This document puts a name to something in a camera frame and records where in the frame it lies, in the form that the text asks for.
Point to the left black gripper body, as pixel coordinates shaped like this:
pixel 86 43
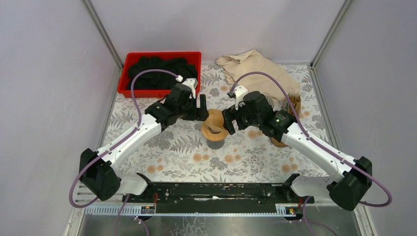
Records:
pixel 201 107

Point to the black cloth in bin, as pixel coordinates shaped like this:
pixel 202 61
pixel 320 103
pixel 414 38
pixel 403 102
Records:
pixel 159 80

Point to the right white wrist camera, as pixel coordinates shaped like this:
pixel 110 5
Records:
pixel 238 93

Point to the brown paper coffee filter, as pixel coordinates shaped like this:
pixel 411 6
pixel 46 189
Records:
pixel 215 121

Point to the grey ribbed glass dripper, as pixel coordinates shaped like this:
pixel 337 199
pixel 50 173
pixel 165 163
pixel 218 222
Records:
pixel 270 101

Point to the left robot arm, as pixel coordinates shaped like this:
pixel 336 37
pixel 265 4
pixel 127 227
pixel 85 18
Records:
pixel 99 169

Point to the dark wooden ring holder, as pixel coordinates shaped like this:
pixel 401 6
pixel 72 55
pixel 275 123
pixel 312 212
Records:
pixel 278 143

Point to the glass coffee carafe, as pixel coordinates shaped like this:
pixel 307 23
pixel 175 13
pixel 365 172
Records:
pixel 215 144

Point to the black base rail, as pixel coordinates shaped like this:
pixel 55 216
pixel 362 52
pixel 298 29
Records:
pixel 217 198

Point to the beige cloth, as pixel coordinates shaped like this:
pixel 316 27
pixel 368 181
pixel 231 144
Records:
pixel 252 61

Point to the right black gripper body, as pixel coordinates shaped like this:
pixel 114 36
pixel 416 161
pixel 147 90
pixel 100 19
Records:
pixel 243 119

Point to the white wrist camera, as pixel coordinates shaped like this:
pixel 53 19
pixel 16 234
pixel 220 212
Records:
pixel 190 82
pixel 238 93

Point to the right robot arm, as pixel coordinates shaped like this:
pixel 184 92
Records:
pixel 348 178

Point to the floral patterned table mat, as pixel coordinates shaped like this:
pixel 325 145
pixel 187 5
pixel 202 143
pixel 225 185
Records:
pixel 181 152

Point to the orange coffee filter box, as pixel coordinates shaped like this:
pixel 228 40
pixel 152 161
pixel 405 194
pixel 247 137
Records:
pixel 295 100

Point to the light wooden ring holder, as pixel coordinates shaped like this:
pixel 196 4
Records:
pixel 215 136

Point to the red plastic bin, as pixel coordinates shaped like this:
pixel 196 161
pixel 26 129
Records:
pixel 193 58

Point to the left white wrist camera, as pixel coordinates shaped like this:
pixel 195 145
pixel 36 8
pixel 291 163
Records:
pixel 190 82

